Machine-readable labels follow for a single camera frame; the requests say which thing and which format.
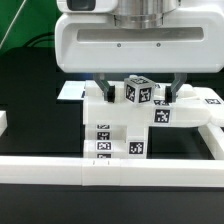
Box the white right rail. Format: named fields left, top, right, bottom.
left=198, top=124, right=224, bottom=161

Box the white left block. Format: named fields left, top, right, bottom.
left=0, top=110, right=7, bottom=137

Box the white chair seat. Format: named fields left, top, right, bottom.
left=126, top=126, right=148, bottom=159

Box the black cable with connector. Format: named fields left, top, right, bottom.
left=22, top=32, right=56, bottom=48

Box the white front rail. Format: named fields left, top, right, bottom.
left=0, top=156, right=224, bottom=187

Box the white rail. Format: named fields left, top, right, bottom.
left=198, top=124, right=224, bottom=161
left=0, top=156, right=224, bottom=187

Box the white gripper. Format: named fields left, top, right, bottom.
left=55, top=11, right=224, bottom=103

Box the white tagged cube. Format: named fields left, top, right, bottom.
left=124, top=76, right=155, bottom=104

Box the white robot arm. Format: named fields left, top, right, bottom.
left=55, top=0, right=224, bottom=95

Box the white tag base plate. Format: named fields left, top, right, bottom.
left=57, top=81, right=85, bottom=100

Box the white chair back frame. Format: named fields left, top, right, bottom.
left=83, top=81, right=224, bottom=127

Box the thin grey rod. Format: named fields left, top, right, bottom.
left=0, top=0, right=27, bottom=50

